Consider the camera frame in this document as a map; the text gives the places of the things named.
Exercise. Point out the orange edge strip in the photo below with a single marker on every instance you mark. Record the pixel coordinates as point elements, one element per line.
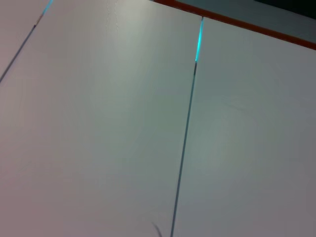
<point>247,26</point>

